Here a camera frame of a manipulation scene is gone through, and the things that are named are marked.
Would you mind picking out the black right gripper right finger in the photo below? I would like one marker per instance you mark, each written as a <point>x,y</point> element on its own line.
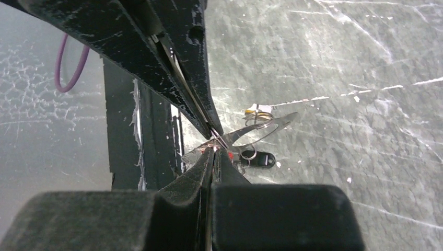
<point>248,216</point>

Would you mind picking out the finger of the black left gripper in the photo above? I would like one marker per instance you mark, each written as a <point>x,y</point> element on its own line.
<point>124,32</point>
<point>183,33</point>

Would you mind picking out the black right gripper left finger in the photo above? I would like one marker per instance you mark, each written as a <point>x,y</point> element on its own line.
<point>173,218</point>

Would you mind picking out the black key fob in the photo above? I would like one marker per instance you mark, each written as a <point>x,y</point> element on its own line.
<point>257,159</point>

